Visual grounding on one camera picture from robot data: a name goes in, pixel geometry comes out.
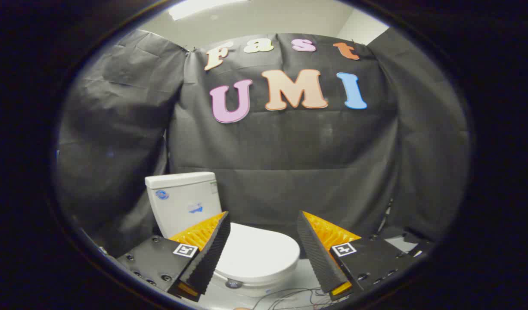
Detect black backdrop cloth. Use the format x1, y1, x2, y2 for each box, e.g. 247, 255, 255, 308
57, 28, 470, 259

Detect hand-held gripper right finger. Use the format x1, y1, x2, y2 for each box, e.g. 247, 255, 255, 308
297, 211, 433, 301

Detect white toilet bowl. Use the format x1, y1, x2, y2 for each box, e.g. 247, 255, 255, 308
211, 269, 297, 298

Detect ceiling light panel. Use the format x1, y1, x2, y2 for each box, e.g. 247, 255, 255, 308
168, 0, 248, 21

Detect white toilet lid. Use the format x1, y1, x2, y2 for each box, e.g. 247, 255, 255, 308
215, 223, 301, 285

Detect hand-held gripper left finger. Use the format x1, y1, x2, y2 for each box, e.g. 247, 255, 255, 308
117, 211, 231, 302

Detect bundle of thin cables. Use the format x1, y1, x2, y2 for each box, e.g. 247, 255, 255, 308
251, 287, 334, 310

